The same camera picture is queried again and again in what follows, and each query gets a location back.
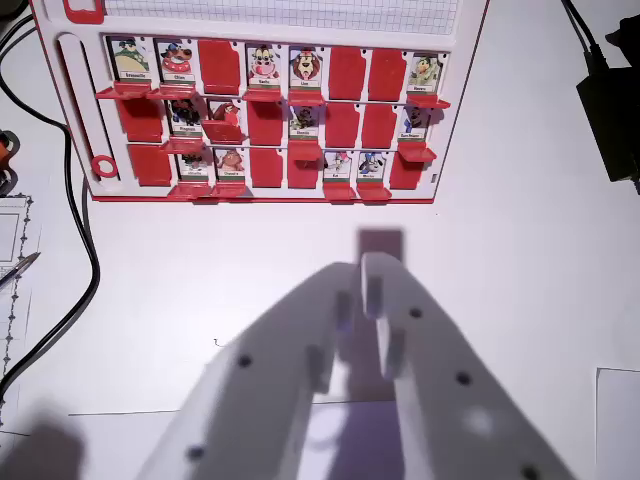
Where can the blank white paper sheet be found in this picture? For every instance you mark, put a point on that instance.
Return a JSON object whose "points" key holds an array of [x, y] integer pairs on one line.
{"points": [[620, 425]]}

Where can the printed paper with patterned border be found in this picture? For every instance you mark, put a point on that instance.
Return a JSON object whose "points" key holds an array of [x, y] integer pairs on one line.
{"points": [[12, 320]]}

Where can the silver pen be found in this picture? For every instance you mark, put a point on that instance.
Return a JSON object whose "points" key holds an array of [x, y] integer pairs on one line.
{"points": [[22, 267]]}

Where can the black power adapter box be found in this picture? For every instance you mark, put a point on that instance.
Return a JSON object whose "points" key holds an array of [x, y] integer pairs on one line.
{"points": [[612, 125]]}

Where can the orange and black object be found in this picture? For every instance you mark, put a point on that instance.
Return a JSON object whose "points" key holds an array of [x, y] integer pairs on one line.
{"points": [[6, 155]]}

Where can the red and white game board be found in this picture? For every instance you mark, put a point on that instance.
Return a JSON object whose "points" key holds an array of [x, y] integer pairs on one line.
{"points": [[280, 20]]}

